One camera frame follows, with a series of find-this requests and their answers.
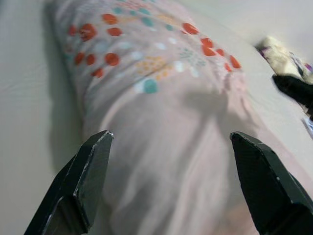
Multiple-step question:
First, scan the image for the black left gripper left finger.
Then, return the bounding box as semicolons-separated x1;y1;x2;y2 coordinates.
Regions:
23;130;114;235

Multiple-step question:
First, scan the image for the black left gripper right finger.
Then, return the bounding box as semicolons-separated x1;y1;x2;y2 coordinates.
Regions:
229;132;313;235

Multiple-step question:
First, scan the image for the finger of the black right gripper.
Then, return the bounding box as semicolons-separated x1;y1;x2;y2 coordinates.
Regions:
272;74;313;113

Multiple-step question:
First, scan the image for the white book with blue letters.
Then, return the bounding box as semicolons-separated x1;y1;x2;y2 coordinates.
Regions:
302;117;313;134

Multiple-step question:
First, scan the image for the cream cartoon print quilt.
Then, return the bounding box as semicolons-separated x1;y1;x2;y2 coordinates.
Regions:
254;36;313;81

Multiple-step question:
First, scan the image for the pink pillow with dotted print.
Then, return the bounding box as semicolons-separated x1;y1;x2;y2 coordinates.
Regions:
51;0;313;235

